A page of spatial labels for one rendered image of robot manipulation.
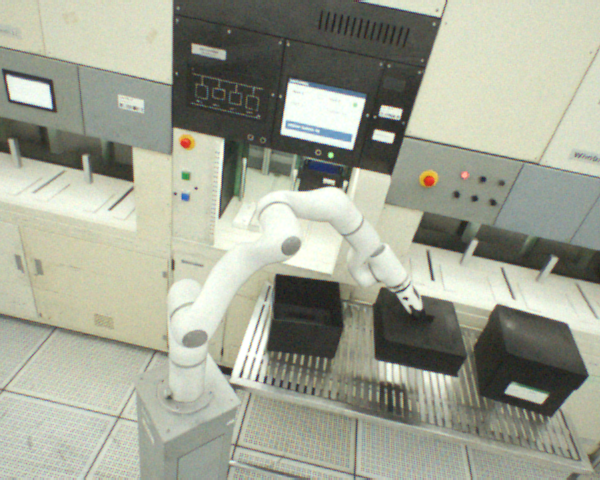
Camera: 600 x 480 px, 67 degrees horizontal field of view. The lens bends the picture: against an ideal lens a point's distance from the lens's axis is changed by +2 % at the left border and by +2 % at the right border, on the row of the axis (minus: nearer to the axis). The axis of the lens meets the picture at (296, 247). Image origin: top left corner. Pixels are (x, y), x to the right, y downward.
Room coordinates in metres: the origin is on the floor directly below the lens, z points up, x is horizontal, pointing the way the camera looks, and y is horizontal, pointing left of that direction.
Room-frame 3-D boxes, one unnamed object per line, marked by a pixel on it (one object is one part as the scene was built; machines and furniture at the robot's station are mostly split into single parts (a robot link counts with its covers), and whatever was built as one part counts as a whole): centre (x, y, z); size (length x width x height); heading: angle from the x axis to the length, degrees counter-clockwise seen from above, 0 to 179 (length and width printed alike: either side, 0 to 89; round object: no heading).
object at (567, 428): (1.29, -0.52, 0.38); 1.30 x 0.60 x 0.76; 88
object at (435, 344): (1.23, -0.49, 1.02); 0.29 x 0.29 x 0.13; 0
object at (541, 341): (1.32, -0.97, 0.89); 0.29 x 0.29 x 0.25; 83
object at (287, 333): (1.35, -0.09, 0.85); 0.28 x 0.28 x 0.17; 6
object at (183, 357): (0.98, 0.29, 1.07); 0.19 x 0.12 x 0.24; 25
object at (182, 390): (0.95, 0.27, 0.85); 0.19 x 0.19 x 0.18
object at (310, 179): (2.25, -0.06, 1.06); 0.24 x 0.20 x 0.32; 88
